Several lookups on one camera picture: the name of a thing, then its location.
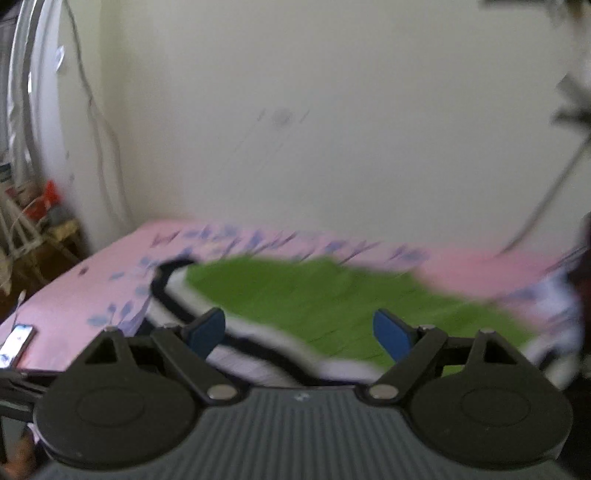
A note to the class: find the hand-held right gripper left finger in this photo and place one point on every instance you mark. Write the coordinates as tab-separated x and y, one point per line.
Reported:
205	332

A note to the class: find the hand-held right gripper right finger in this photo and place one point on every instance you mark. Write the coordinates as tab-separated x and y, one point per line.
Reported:
392	337

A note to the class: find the white garment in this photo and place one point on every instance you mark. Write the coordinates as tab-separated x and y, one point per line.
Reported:
558	323

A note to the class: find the smartphone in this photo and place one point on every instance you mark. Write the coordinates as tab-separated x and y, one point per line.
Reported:
16	344

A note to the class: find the red packet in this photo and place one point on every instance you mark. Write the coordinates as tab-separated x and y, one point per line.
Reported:
44	198

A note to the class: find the grey curtain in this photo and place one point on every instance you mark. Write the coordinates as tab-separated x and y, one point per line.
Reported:
27	92

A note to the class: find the pink floral bedsheet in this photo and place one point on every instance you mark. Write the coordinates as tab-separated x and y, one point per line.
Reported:
92	286

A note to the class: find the wooden side table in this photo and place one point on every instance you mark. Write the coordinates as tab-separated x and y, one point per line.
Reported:
51	244

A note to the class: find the green black white knit sweater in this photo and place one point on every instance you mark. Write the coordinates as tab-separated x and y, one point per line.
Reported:
323	300

